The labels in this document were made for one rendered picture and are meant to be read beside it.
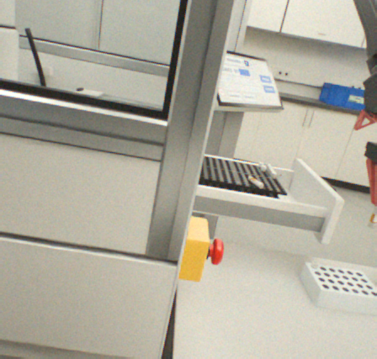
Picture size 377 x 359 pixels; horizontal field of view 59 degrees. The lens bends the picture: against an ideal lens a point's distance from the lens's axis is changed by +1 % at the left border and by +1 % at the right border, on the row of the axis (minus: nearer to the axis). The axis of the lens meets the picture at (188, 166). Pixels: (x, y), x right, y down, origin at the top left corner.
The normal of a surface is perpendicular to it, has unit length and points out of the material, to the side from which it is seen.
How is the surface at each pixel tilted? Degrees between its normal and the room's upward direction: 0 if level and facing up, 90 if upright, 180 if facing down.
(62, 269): 90
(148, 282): 90
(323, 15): 90
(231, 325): 0
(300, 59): 90
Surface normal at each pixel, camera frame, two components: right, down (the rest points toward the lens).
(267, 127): -0.11, 0.31
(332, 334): 0.18, -0.93
